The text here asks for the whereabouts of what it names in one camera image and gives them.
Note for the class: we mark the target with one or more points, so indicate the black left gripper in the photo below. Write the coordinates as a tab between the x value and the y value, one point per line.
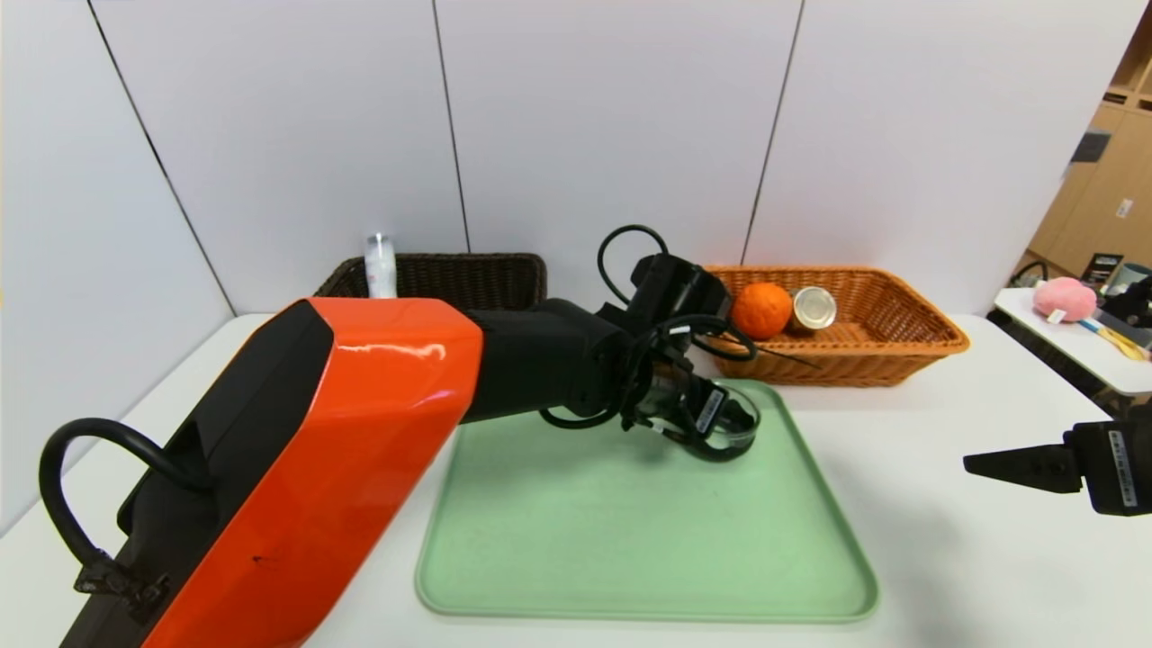
706	409

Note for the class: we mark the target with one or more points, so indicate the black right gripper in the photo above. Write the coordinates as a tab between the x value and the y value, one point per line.
1119	468

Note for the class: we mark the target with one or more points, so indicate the glass bowl black insert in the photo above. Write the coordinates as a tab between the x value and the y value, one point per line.
742	436

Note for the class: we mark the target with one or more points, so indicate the orange fruit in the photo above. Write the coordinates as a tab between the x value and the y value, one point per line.
761	310

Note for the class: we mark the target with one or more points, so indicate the gold lid tin can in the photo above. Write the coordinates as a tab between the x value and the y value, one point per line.
814	308

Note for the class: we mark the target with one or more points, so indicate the white spray bottle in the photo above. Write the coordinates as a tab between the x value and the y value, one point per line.
381	270

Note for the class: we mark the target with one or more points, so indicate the orange wicker basket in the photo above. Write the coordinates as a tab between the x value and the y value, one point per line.
882	351

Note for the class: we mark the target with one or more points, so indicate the dark brown wicker basket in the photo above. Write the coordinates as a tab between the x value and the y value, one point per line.
468	279

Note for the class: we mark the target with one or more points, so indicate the white side table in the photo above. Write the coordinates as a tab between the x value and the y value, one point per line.
1071	355

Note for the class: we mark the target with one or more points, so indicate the yellow banana toy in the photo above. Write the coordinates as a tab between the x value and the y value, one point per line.
1123	342

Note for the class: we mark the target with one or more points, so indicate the light green plastic tray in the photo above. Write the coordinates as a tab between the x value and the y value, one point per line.
630	540

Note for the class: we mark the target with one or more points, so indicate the pink plush toy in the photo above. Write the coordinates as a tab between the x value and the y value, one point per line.
1064	300

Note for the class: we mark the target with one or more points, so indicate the small black box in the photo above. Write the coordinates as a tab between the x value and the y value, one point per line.
1100	268

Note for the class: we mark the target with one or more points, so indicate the teal cup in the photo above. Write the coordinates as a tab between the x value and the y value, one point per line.
1132	274

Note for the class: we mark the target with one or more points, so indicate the grey box on cabinet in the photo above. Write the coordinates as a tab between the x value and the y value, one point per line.
1089	148

